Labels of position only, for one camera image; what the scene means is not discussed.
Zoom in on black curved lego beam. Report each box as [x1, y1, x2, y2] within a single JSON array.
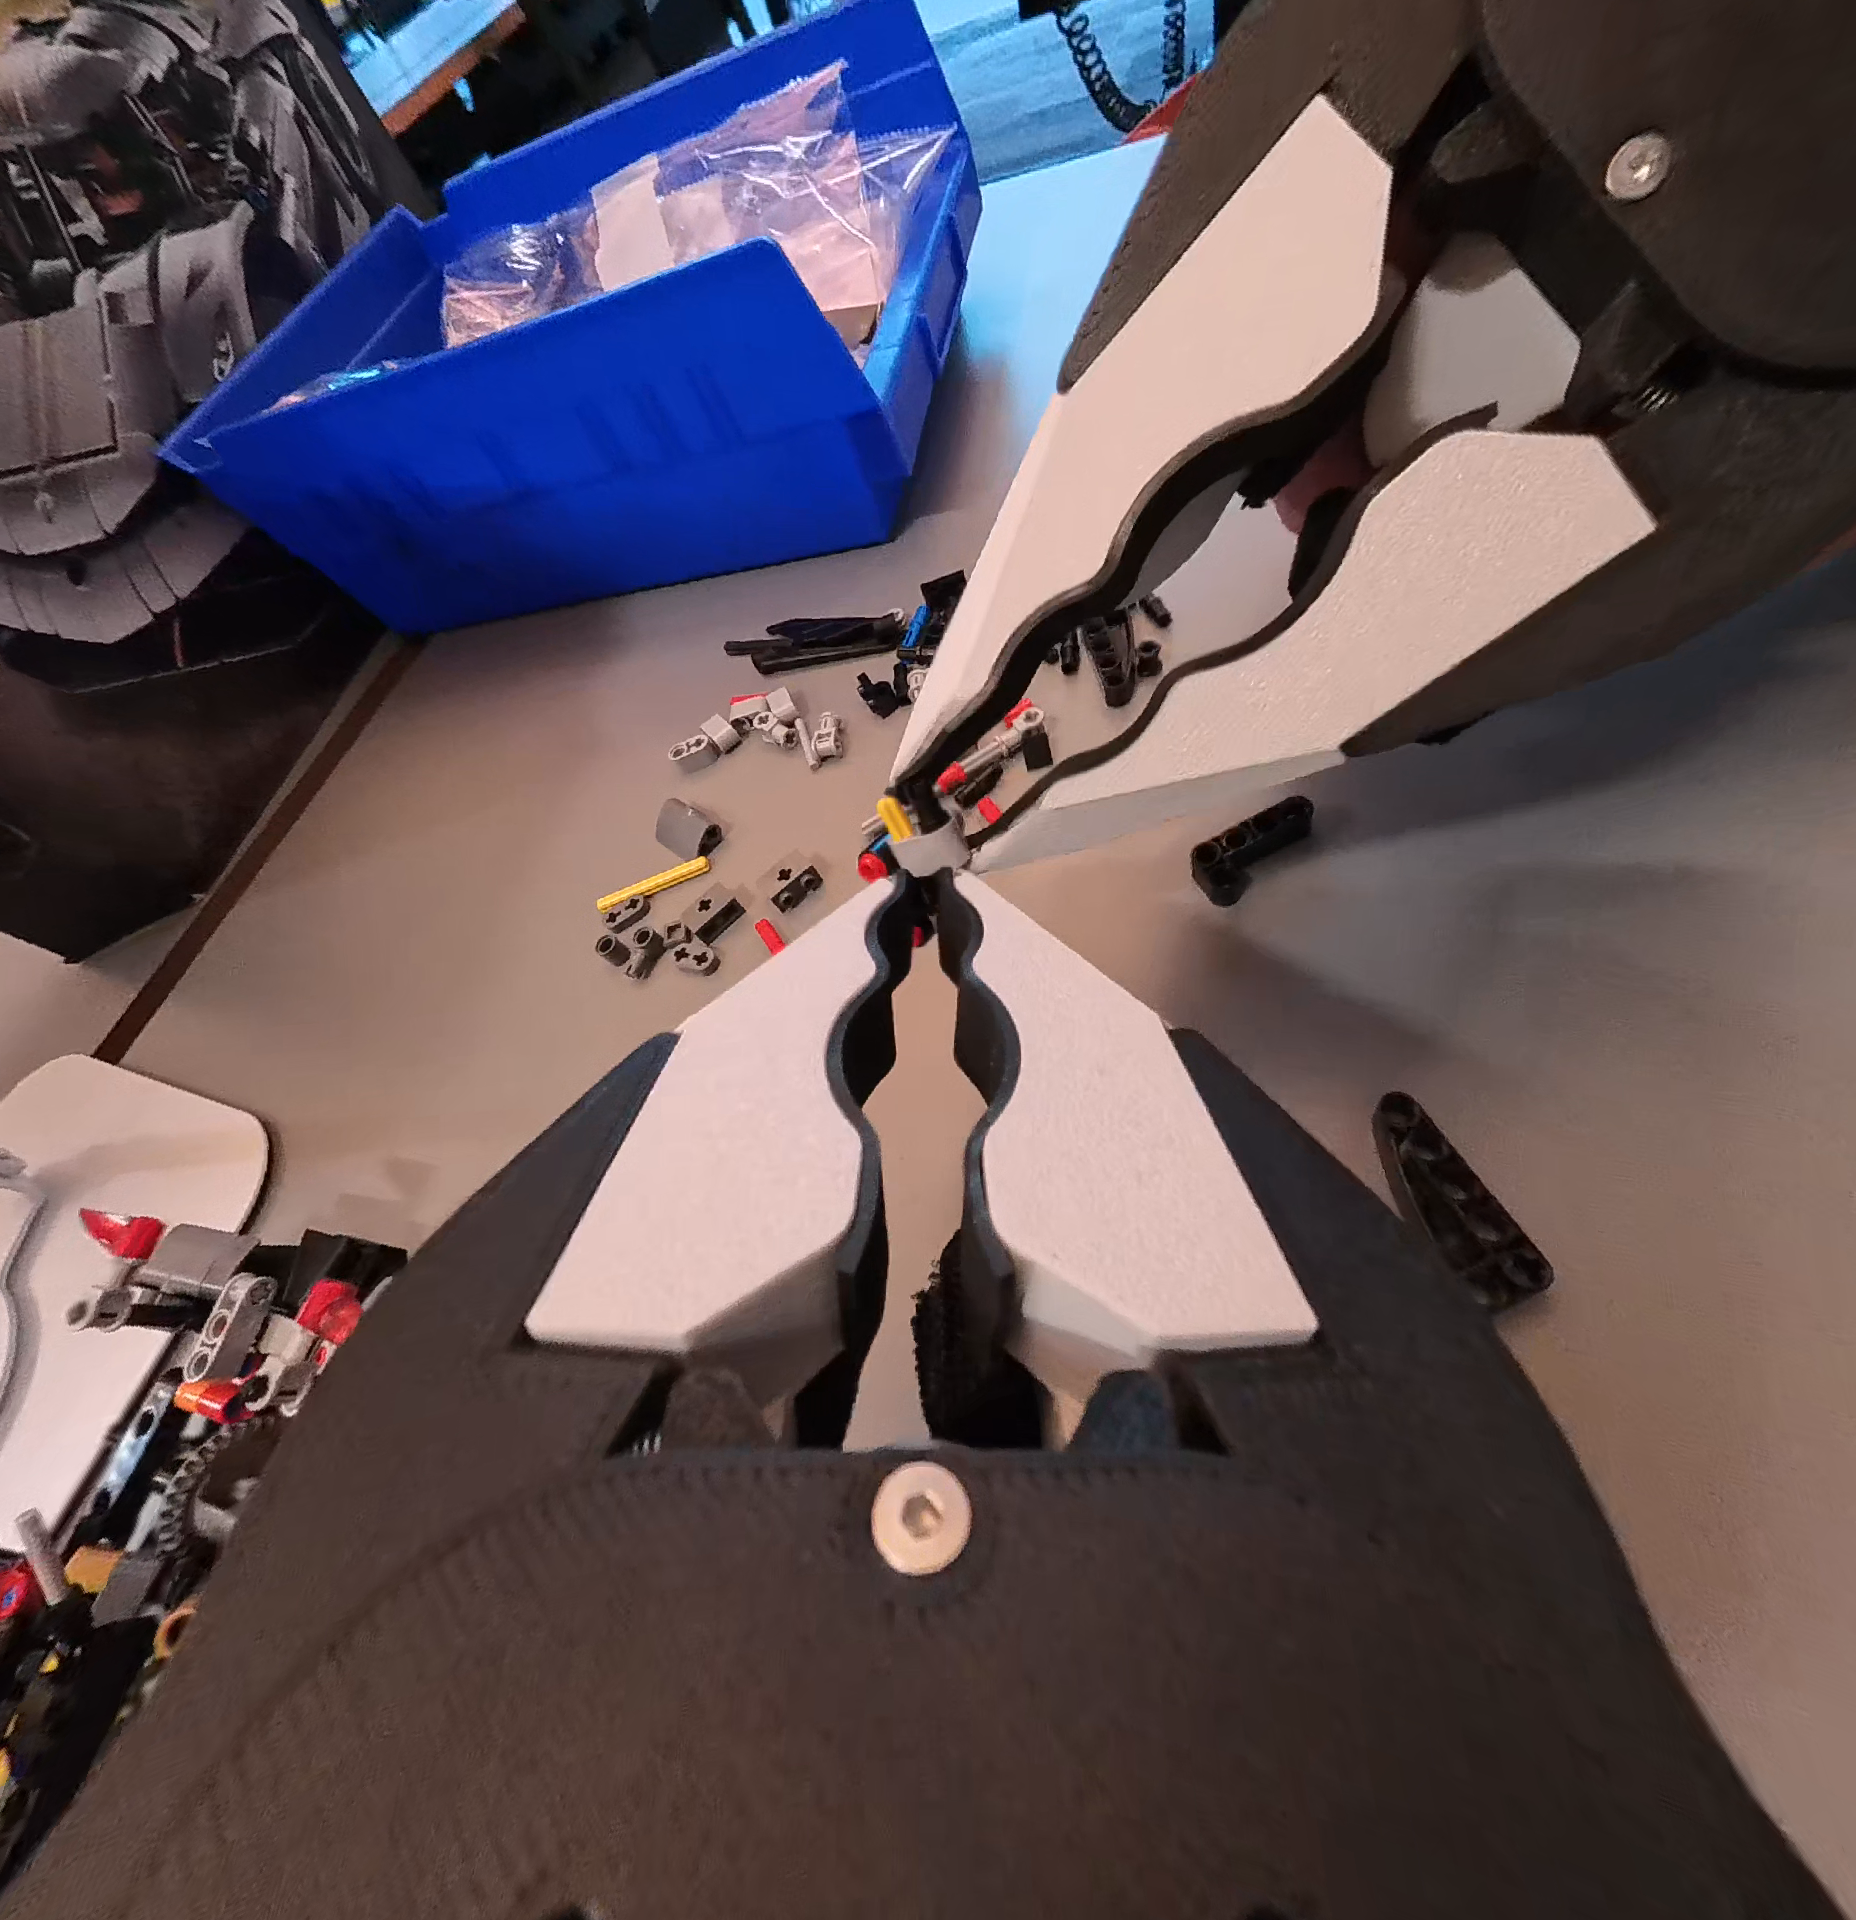
[[1373, 1090, 1555, 1310]]

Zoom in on partly built lego model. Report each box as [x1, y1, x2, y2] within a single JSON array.
[[0, 1199, 411, 1906]]

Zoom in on small yellow-axle lego assembly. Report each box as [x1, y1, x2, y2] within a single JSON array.
[[857, 795, 968, 947]]

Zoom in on pile of lego pieces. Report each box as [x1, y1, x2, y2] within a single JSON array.
[[595, 570, 1171, 984]]

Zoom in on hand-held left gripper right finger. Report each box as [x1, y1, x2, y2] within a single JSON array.
[[933, 866, 1325, 1409]]

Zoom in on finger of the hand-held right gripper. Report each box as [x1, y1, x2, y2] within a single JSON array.
[[967, 402, 1660, 879], [887, 92, 1410, 819]]

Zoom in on black angled lego beam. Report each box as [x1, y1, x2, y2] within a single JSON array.
[[1192, 797, 1316, 905]]

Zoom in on dark printed lego box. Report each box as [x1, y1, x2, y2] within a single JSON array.
[[0, 0, 435, 962]]

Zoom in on clear plastic parts bags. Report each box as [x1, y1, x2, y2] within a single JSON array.
[[268, 59, 960, 422]]

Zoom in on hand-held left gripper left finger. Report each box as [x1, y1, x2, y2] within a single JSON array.
[[524, 871, 908, 1424]]

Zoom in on blue plastic bin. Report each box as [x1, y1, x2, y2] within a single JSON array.
[[155, 0, 988, 639]]

